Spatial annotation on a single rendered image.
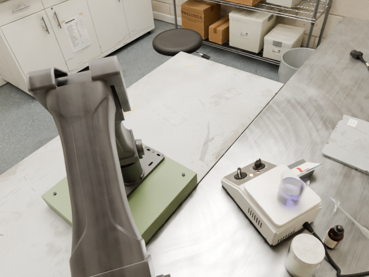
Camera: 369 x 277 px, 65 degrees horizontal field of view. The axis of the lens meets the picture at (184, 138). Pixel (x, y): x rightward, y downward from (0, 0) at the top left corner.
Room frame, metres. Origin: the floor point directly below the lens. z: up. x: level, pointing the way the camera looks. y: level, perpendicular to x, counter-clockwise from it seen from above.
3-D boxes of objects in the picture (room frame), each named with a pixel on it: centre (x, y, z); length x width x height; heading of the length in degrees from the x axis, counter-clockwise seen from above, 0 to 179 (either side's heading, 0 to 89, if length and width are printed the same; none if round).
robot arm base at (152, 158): (0.46, 0.14, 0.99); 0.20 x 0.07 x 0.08; 141
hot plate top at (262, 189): (0.35, -0.20, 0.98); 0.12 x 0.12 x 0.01; 25
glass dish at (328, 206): (0.36, -0.32, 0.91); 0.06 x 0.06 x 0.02
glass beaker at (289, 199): (0.33, -0.20, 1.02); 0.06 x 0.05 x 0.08; 135
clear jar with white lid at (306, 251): (0.23, -0.21, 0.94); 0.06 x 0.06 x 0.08
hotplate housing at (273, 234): (0.37, -0.19, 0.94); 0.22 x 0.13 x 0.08; 25
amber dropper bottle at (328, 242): (0.27, -0.29, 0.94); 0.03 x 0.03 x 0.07
